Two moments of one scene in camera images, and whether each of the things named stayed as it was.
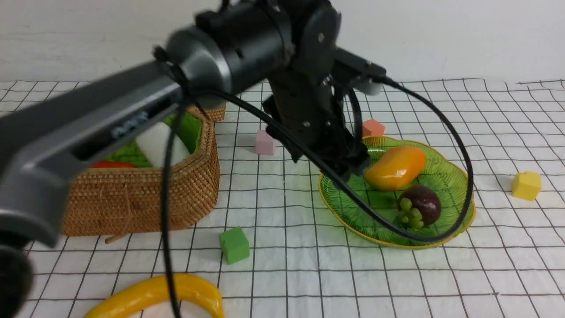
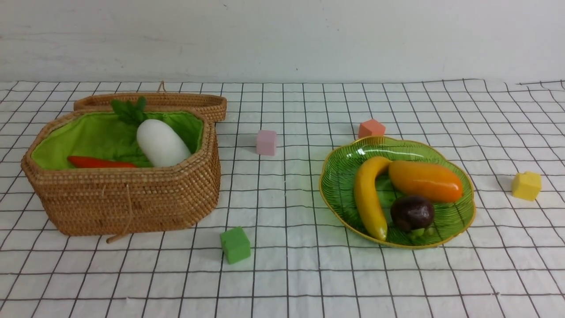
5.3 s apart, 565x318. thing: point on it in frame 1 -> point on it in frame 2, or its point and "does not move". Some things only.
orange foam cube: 371,127 does not move
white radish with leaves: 155,141 does not move
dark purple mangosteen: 425,199 -> 410,213
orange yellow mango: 395,168 -> 425,181
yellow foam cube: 527,185 does not move
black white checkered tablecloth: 271,250 does not move
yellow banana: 156,291 -> 364,179
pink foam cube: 265,144 does not move
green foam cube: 234,244 does not move
